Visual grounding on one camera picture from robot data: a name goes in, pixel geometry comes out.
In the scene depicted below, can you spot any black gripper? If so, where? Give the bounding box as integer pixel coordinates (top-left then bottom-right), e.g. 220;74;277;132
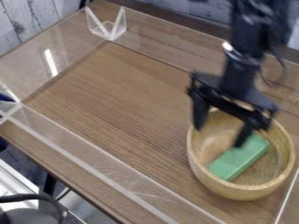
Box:
188;53;280;148

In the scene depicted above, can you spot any green rectangular block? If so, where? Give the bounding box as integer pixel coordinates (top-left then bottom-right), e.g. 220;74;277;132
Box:
208;134;270;182

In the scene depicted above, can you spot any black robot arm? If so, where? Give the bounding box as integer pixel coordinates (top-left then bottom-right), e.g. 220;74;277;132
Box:
188;0;290;147

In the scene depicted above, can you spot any brown wooden bowl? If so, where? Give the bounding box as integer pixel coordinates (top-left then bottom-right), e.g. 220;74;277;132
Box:
188;110;296;201

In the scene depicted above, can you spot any black table leg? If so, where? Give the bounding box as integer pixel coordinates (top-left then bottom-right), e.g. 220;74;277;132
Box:
43;174;58;196

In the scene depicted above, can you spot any blue object at left edge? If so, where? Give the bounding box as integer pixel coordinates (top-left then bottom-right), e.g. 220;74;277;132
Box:
0;93;15;102

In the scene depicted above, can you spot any clear acrylic corner bracket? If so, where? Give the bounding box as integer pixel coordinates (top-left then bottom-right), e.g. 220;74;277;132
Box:
85;7;127;41

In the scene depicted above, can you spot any clear acrylic front wall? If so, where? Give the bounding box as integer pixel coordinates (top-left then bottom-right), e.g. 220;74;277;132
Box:
0;82;225;224

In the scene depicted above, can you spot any black metal mount plate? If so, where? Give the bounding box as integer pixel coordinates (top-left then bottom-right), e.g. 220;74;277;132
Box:
39;201;89;224

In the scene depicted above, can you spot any black cable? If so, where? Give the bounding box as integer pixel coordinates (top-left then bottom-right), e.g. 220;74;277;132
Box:
0;192;66;224

